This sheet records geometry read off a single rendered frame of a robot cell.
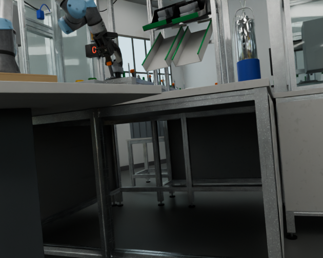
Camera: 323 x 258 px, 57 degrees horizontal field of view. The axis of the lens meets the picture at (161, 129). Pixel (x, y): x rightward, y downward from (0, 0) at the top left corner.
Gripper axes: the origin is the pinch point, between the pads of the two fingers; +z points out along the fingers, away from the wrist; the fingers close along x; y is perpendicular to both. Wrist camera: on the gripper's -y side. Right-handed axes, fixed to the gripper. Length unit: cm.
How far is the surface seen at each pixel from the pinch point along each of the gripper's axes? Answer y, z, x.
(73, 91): 70, -30, 26
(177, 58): 8.5, -1.5, 35.9
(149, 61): 6.1, -1.5, 21.2
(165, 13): -12.1, -16.0, 29.9
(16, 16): -61, -22, -98
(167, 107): 37, 4, 35
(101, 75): -8.6, 9.8, -18.4
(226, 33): -104, 44, 44
